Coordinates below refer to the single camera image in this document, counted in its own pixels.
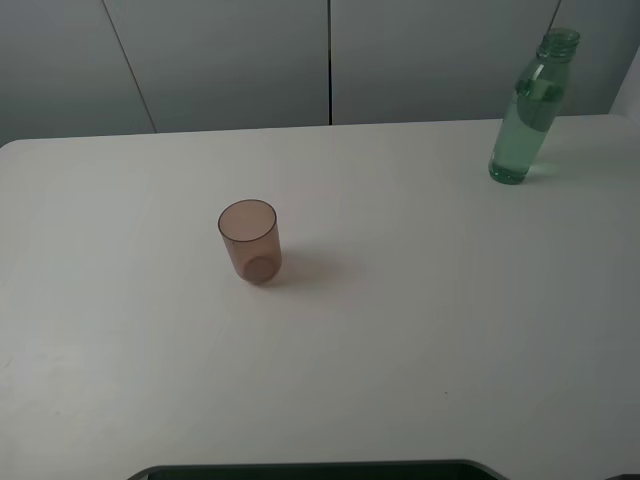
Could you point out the pink translucent plastic cup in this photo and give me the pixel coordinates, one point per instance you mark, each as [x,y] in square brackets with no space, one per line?
[249,229]

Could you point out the green transparent water bottle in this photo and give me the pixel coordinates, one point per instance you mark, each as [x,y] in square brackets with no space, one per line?
[535,103]

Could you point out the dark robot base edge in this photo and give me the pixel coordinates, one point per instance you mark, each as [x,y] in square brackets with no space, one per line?
[432,469]

